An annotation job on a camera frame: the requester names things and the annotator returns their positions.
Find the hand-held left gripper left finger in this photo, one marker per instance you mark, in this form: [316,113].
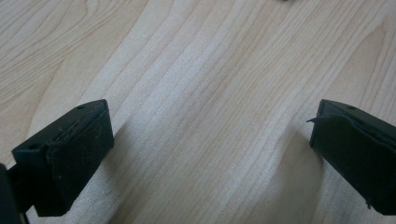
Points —
[71,155]

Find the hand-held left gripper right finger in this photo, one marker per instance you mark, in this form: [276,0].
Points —
[358,149]

